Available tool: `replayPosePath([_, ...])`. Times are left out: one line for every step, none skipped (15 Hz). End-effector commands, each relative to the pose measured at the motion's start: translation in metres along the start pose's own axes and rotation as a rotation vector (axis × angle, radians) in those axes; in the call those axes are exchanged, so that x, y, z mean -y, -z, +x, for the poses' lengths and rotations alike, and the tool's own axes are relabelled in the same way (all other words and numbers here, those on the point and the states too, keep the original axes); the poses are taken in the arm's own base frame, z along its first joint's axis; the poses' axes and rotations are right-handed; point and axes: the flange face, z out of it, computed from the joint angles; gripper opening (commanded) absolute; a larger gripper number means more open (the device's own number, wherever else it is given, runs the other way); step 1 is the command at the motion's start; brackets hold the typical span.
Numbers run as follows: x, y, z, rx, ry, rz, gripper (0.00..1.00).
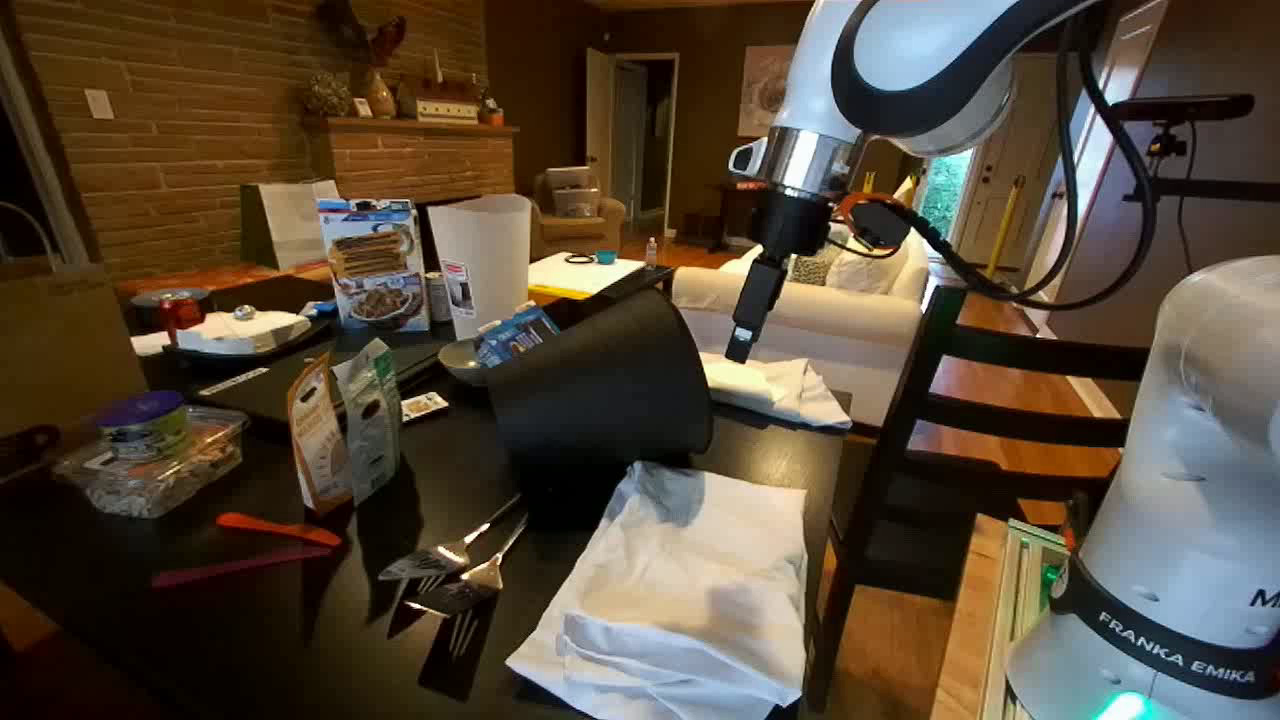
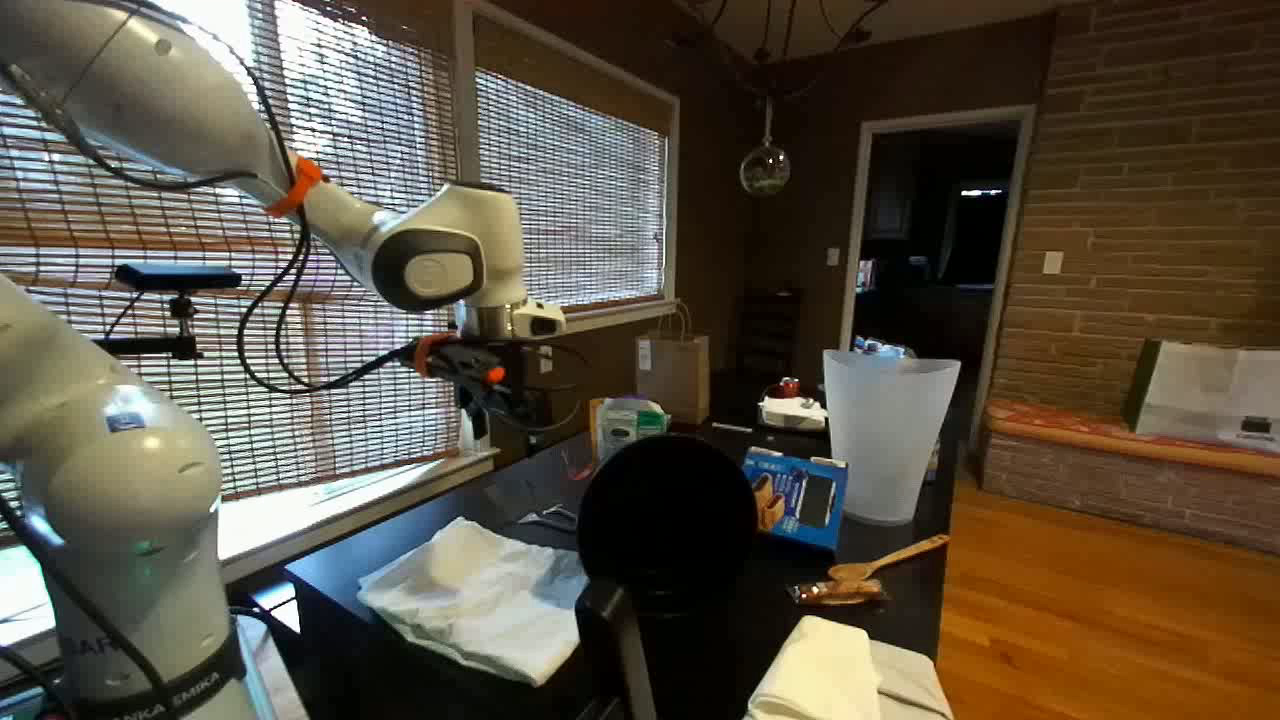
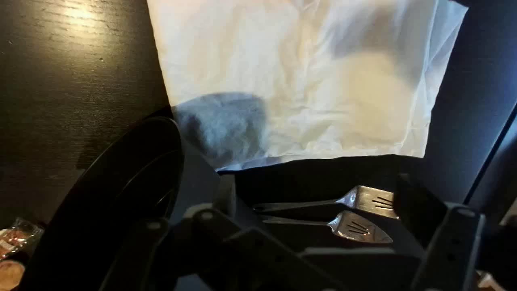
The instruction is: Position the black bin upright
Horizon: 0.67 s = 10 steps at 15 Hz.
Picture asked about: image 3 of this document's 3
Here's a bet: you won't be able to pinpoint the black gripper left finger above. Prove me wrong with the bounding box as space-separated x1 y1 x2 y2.
99 207 338 291

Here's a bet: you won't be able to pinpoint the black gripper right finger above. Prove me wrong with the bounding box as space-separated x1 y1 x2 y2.
398 175 490 291

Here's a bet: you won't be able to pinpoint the black plastic bin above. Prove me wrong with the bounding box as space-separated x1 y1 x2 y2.
20 115 188 291

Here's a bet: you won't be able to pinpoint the metal slotted tongs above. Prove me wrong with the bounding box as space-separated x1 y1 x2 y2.
252 185 401 248

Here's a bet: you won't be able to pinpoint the large white folded cloth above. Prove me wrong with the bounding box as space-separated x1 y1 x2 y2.
146 0 470 173

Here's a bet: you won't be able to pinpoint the clear cookie packet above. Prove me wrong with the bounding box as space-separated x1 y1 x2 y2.
0 217 46 291

